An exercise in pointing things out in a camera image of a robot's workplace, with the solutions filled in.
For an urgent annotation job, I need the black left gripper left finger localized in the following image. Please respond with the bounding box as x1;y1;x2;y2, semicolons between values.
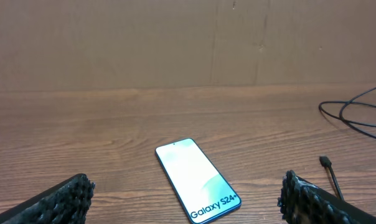
0;174;95;224

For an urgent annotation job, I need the black USB charging cable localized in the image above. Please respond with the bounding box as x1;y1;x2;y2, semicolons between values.
317;82;376;202

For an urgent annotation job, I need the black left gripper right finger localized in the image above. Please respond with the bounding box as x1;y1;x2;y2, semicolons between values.
277;170;376;224

